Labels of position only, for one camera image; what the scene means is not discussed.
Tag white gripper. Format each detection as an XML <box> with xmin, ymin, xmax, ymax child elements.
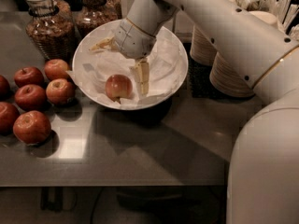
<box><xmin>90</xmin><ymin>19</ymin><xmax>156</xmax><ymax>95</ymax></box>

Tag glass granola jar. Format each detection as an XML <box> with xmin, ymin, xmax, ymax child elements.
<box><xmin>75</xmin><ymin>0</ymin><xmax>122</xmax><ymax>37</ymax></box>
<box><xmin>25</xmin><ymin>0</ymin><xmax>76</xmax><ymax>62</ymax></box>

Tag white plastic cutlery bunch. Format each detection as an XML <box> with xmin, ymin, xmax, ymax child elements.
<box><xmin>235</xmin><ymin>0</ymin><xmax>299</xmax><ymax>41</ymax></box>

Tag red apple back right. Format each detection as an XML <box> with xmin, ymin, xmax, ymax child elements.
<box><xmin>44</xmin><ymin>59</ymin><xmax>70</xmax><ymax>80</ymax></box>

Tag red apple left front edge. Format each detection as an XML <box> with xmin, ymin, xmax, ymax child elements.
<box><xmin>0</xmin><ymin>102</ymin><xmax>20</xmax><ymax>134</ymax></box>

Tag stack paper bowls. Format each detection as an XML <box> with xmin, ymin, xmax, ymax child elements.
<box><xmin>209</xmin><ymin>52</ymin><xmax>254</xmax><ymax>98</ymax></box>
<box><xmin>190</xmin><ymin>26</ymin><xmax>226</xmax><ymax>66</ymax></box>

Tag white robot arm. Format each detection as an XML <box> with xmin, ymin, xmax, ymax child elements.
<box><xmin>96</xmin><ymin>0</ymin><xmax>299</xmax><ymax>224</ymax></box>

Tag glass granola jar left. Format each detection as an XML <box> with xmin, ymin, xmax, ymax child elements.
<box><xmin>25</xmin><ymin>0</ymin><xmax>76</xmax><ymax>62</ymax></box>

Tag red apple middle right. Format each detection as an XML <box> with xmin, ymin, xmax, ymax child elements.
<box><xmin>46</xmin><ymin>78</ymin><xmax>75</xmax><ymax>105</ymax></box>

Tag red apple front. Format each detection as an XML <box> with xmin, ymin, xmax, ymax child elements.
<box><xmin>13</xmin><ymin>110</ymin><xmax>51</xmax><ymax>145</ymax></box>

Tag red apple edge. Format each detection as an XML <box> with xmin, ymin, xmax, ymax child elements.
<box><xmin>0</xmin><ymin>102</ymin><xmax>20</xmax><ymax>134</ymax></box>
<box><xmin>0</xmin><ymin>75</ymin><xmax>10</xmax><ymax>97</ymax></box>

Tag large white bowl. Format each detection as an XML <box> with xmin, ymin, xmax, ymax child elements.
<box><xmin>71</xmin><ymin>18</ymin><xmax>190</xmax><ymax>111</ymax></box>

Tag red-yellow apple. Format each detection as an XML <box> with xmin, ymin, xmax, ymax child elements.
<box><xmin>105</xmin><ymin>74</ymin><xmax>133</xmax><ymax>101</ymax></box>

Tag red apple back left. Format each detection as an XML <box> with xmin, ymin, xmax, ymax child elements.
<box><xmin>14</xmin><ymin>66</ymin><xmax>45</xmax><ymax>88</ymax></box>

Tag glass granola jar right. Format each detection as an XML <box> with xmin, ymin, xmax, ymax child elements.
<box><xmin>75</xmin><ymin>0</ymin><xmax>122</xmax><ymax>37</ymax></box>

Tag red apple middle left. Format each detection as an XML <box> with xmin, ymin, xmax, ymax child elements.
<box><xmin>15</xmin><ymin>84</ymin><xmax>47</xmax><ymax>111</ymax></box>

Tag white paper bowl liner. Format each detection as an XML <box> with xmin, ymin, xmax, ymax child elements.
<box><xmin>65</xmin><ymin>23</ymin><xmax>181</xmax><ymax>107</ymax></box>

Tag front stack paper bowls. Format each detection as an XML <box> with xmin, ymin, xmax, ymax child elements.
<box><xmin>209</xmin><ymin>52</ymin><xmax>254</xmax><ymax>98</ymax></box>

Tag red apple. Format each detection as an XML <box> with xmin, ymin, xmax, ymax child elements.
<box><xmin>44</xmin><ymin>59</ymin><xmax>70</xmax><ymax>80</ymax></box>
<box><xmin>13</xmin><ymin>110</ymin><xmax>51</xmax><ymax>145</ymax></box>
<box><xmin>46</xmin><ymin>78</ymin><xmax>75</xmax><ymax>105</ymax></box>
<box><xmin>15</xmin><ymin>84</ymin><xmax>47</xmax><ymax>111</ymax></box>
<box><xmin>14</xmin><ymin>66</ymin><xmax>45</xmax><ymax>88</ymax></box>

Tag rear stack paper bowls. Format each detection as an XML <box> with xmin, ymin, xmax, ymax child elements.
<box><xmin>190</xmin><ymin>26</ymin><xmax>226</xmax><ymax>66</ymax></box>

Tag red apple left back edge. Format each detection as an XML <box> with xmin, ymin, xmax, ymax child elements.
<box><xmin>0</xmin><ymin>75</ymin><xmax>10</xmax><ymax>97</ymax></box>

